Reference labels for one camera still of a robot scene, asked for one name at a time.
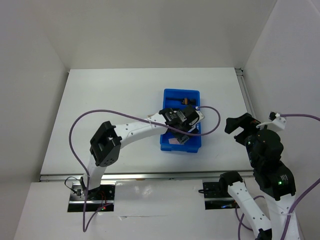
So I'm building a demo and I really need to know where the pink paper packet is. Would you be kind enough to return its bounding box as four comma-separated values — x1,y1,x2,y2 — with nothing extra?
168,138,181,145

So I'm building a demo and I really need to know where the short kabuki makeup brush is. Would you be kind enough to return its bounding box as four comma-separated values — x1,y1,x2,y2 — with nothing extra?
181,98,189,105

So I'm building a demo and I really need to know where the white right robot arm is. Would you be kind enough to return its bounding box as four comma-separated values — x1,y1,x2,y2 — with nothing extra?
218,112,300,240

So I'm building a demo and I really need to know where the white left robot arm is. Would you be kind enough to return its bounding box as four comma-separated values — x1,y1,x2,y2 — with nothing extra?
80,106,205,200

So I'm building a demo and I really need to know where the blue plastic organizer tray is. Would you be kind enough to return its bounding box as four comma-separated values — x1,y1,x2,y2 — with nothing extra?
160,88,202,153

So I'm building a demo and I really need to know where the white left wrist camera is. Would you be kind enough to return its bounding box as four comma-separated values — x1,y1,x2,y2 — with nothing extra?
191,110,205,127

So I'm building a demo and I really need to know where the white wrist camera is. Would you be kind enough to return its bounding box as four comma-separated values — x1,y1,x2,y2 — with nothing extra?
191,110,205,127
256,111,287,132

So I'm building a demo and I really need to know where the aluminium rail right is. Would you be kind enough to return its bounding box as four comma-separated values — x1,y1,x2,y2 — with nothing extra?
234,68,257,118

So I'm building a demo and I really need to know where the aluminium rail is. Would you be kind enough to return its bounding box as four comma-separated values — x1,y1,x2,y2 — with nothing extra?
39,170,258,183
234,68,257,118

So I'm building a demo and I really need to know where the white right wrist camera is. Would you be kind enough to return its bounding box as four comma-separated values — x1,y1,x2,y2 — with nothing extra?
256,111,287,132

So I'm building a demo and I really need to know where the aluminium rail front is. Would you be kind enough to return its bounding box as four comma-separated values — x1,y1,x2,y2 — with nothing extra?
39,170,258,183

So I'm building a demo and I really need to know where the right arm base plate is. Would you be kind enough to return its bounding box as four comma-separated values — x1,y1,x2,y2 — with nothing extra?
198,182,237,210

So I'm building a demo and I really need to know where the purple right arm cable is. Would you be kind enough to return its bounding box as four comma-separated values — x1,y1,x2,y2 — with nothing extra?
237,113,320,240

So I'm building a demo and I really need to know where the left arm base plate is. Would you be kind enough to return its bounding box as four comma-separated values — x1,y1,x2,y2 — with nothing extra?
67,183,116,213

